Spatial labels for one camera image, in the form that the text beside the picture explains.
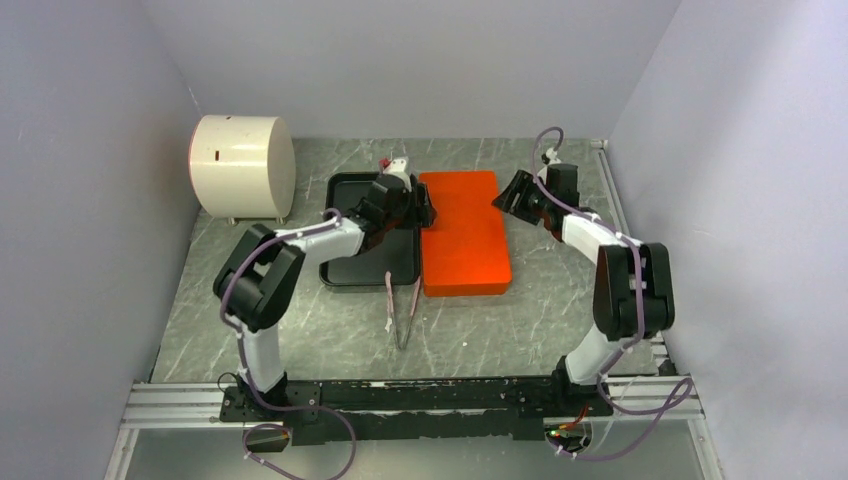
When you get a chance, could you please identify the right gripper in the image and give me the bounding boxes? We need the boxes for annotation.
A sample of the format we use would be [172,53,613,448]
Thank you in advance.
[491,169,553,225]

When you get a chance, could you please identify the orange box lid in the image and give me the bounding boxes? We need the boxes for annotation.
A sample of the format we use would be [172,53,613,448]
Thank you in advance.
[420,171,513,297]

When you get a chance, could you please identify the pink handled metal tongs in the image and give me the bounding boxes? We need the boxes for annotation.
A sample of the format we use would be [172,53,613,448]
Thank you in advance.
[384,270,423,351]

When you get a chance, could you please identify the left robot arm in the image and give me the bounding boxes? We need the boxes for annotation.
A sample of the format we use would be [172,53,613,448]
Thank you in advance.
[213,172,437,420]

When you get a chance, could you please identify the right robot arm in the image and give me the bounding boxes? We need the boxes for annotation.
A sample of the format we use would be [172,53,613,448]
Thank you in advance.
[492,163,675,415]

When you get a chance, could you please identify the black baking tray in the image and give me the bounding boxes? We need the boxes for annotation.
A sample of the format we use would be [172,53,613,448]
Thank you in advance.
[318,172,421,289]

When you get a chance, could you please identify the white cylindrical drum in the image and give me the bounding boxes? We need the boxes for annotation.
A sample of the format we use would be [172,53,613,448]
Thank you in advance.
[188,115,296,221]

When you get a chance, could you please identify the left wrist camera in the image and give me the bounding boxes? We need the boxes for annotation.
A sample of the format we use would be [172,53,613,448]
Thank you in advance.
[379,157,410,178]

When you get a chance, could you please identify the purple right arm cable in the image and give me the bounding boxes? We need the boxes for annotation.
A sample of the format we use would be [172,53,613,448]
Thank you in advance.
[531,126,695,463]

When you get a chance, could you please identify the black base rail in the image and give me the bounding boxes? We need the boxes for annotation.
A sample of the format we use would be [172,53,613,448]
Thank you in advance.
[219,372,612,446]

